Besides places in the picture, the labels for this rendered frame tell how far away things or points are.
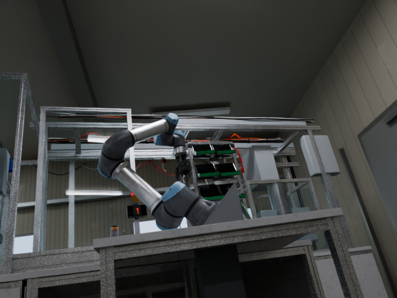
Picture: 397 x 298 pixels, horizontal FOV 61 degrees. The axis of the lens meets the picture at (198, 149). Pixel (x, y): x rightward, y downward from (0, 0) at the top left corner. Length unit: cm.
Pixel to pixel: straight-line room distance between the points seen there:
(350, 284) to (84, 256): 119
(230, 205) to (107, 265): 53
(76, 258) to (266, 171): 200
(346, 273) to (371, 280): 196
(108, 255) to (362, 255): 249
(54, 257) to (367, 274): 247
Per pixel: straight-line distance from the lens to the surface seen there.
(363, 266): 328
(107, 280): 120
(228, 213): 138
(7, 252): 183
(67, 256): 182
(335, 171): 352
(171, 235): 119
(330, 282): 305
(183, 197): 148
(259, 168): 322
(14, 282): 178
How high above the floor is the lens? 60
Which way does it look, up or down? 25 degrees up
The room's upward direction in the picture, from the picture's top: 10 degrees counter-clockwise
